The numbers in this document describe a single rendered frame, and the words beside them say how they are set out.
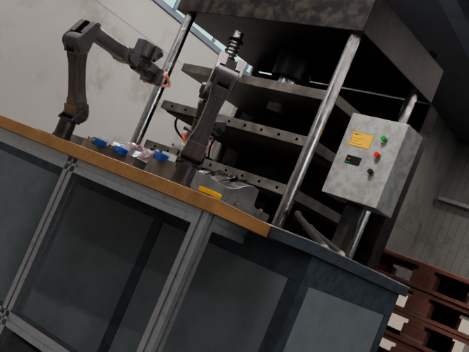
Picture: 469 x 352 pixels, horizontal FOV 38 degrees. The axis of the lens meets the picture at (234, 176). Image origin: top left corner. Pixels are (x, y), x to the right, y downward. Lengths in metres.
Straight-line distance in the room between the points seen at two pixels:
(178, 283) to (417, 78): 2.18
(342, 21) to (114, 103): 2.67
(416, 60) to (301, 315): 1.91
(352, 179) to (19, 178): 1.50
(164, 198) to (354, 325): 0.83
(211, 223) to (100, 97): 3.63
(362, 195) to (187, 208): 1.32
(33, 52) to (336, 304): 3.30
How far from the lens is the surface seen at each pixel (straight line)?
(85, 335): 2.58
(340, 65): 3.20
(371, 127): 3.14
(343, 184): 3.10
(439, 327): 4.53
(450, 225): 12.42
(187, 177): 2.11
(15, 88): 4.91
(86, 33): 2.48
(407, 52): 3.55
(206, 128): 2.14
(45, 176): 3.04
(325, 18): 3.34
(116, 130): 5.59
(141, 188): 1.99
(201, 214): 1.85
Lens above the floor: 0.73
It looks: 5 degrees up
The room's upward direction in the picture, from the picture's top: 23 degrees clockwise
